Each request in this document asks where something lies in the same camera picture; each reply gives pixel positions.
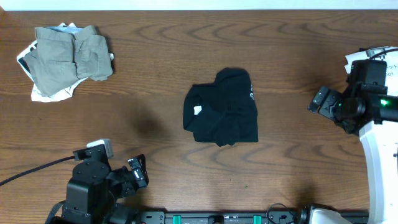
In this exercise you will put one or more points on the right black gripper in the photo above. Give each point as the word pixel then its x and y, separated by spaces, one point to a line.
pixel 327 107

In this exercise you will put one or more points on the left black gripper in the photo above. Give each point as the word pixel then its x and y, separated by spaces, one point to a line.
pixel 133 176

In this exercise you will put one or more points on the black t-shirt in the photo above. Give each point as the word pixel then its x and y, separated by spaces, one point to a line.
pixel 223 112

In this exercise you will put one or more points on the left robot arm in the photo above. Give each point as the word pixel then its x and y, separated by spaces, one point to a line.
pixel 90 211

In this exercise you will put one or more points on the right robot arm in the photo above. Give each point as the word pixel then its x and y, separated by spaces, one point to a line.
pixel 371 115

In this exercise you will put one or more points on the white printed garment under khaki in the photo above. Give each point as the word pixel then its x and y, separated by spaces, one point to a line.
pixel 49 96

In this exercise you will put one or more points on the khaki folded shirt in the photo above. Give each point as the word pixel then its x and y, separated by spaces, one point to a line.
pixel 59 59

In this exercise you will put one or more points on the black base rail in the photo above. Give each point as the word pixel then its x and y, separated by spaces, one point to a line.
pixel 278 215

